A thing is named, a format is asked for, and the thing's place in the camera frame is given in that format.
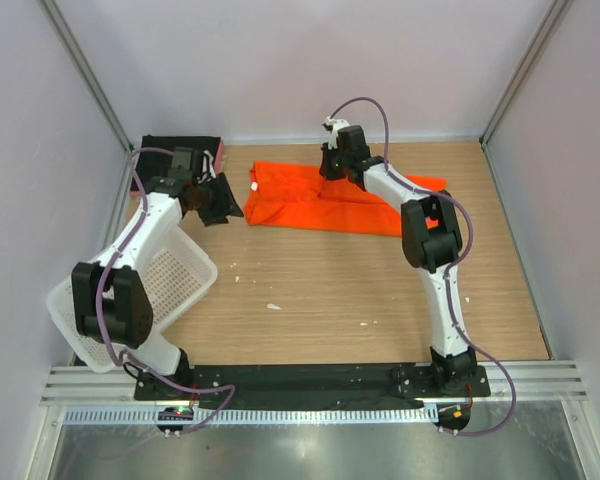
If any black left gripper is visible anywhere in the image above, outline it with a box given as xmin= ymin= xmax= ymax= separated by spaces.
xmin=193 ymin=173 xmax=244 ymax=227

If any orange t-shirt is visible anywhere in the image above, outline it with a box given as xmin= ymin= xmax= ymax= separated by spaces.
xmin=243 ymin=159 xmax=450 ymax=238

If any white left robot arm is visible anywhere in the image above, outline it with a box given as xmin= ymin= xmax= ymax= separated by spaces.
xmin=70 ymin=148 xmax=243 ymax=400

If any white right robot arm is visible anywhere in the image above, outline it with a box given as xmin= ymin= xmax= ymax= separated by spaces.
xmin=320 ymin=119 xmax=477 ymax=396

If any white plastic basket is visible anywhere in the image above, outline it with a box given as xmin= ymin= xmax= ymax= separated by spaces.
xmin=46 ymin=227 xmax=218 ymax=375

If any pink folded t-shirt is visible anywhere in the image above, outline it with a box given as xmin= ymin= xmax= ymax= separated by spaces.
xmin=135 ymin=135 xmax=227 ymax=184

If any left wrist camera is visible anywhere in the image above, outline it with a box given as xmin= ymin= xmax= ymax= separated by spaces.
xmin=198 ymin=150 xmax=216 ymax=183

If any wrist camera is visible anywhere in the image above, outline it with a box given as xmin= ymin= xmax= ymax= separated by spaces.
xmin=198 ymin=150 xmax=216 ymax=183
xmin=323 ymin=117 xmax=350 ymax=150

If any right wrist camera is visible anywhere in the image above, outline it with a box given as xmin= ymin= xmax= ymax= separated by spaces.
xmin=323 ymin=117 xmax=350 ymax=150

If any white slotted cable duct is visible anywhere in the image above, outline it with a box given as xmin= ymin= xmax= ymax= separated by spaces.
xmin=63 ymin=404 xmax=438 ymax=426

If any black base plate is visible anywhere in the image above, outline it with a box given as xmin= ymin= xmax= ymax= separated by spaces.
xmin=133 ymin=362 xmax=492 ymax=412

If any aluminium frame rail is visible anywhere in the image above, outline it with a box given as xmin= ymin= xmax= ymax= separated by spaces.
xmin=41 ymin=360 xmax=587 ymax=410

